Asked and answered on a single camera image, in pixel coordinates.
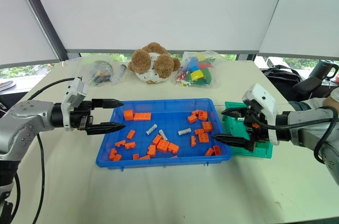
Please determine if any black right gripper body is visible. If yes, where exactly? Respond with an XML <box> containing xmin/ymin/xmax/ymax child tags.
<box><xmin>243</xmin><ymin>105</ymin><xmax>270</xmax><ymax>143</ymax></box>

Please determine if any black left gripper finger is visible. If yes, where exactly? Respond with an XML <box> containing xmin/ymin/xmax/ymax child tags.
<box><xmin>91</xmin><ymin>98</ymin><xmax>125</xmax><ymax>109</ymax></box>
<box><xmin>85</xmin><ymin>122</ymin><xmax>127</xmax><ymax>136</ymax></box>

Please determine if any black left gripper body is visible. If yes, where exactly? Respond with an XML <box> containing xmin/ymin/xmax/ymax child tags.
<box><xmin>69</xmin><ymin>101</ymin><xmax>94</xmax><ymax>131</ymax></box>

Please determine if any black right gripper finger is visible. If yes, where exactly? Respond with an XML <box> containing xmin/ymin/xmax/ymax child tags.
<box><xmin>221</xmin><ymin>106</ymin><xmax>248</xmax><ymax>119</ymax></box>
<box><xmin>210</xmin><ymin>133</ymin><xmax>256</xmax><ymax>153</ymax></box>

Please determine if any green plastic tray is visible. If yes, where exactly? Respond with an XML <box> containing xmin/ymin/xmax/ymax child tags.
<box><xmin>221</xmin><ymin>101</ymin><xmax>274</xmax><ymax>159</ymax></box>

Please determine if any bag of colourful toys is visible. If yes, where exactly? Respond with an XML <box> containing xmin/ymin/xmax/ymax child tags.
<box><xmin>173</xmin><ymin>50</ymin><xmax>221</xmax><ymax>88</ymax></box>

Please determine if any clear bag of dark parts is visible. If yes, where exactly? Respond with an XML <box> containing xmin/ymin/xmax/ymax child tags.
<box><xmin>87</xmin><ymin>59</ymin><xmax>115</xmax><ymax>87</ymax></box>

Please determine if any blue plastic tray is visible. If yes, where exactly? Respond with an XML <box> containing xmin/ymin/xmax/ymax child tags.
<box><xmin>95</xmin><ymin>98</ymin><xmax>233</xmax><ymax>169</ymax></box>

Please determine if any long orange toy brick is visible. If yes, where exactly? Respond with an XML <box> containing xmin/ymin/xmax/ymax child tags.
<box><xmin>133</xmin><ymin>112</ymin><xmax>152</xmax><ymax>122</ymax></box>

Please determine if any brown teddy bear plush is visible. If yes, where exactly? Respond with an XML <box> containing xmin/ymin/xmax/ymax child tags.
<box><xmin>127</xmin><ymin>41</ymin><xmax>182</xmax><ymax>85</ymax></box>

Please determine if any black backpack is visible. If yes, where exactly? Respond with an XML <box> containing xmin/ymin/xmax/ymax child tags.
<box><xmin>260</xmin><ymin>64</ymin><xmax>303</xmax><ymax>101</ymax></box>

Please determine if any person in grey clothes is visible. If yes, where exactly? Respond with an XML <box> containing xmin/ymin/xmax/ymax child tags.
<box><xmin>288</xmin><ymin>90</ymin><xmax>339</xmax><ymax>112</ymax></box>

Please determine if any black chair armrest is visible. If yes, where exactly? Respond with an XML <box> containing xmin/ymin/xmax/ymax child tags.
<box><xmin>292</xmin><ymin>76</ymin><xmax>324</xmax><ymax>95</ymax></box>

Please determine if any black kettle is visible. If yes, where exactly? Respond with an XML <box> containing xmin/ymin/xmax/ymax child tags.
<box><xmin>311</xmin><ymin>59</ymin><xmax>339</xmax><ymax>79</ymax></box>

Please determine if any white roller blind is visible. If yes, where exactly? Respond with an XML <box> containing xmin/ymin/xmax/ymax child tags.
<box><xmin>26</xmin><ymin>0</ymin><xmax>291</xmax><ymax>53</ymax></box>
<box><xmin>258</xmin><ymin>0</ymin><xmax>339</xmax><ymax>59</ymax></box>
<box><xmin>0</xmin><ymin>0</ymin><xmax>60</xmax><ymax>66</ymax></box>

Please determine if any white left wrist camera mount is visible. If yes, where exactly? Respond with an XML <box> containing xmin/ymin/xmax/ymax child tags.
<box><xmin>61</xmin><ymin>76</ymin><xmax>88</xmax><ymax>132</ymax></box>

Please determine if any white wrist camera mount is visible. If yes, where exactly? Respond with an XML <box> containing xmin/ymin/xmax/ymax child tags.
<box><xmin>61</xmin><ymin>76</ymin><xmax>88</xmax><ymax>132</ymax></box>
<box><xmin>241</xmin><ymin>83</ymin><xmax>280</xmax><ymax>146</ymax></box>

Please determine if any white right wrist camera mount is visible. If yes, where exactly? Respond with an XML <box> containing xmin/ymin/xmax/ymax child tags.
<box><xmin>241</xmin><ymin>83</ymin><xmax>280</xmax><ymax>146</ymax></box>

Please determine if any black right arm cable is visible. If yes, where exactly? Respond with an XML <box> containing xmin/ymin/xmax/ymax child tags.
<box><xmin>251</xmin><ymin>105</ymin><xmax>339</xmax><ymax>164</ymax></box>

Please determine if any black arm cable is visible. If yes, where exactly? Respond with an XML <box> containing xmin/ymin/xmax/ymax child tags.
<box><xmin>26</xmin><ymin>76</ymin><xmax>79</xmax><ymax>224</ymax></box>
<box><xmin>251</xmin><ymin>105</ymin><xmax>339</xmax><ymax>164</ymax></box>

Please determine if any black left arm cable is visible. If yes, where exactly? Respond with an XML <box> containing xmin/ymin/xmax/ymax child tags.
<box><xmin>26</xmin><ymin>76</ymin><xmax>79</xmax><ymax>224</ymax></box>

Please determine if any dark window frame pillar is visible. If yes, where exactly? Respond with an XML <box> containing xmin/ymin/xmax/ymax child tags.
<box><xmin>14</xmin><ymin>0</ymin><xmax>81</xmax><ymax>62</ymax></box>

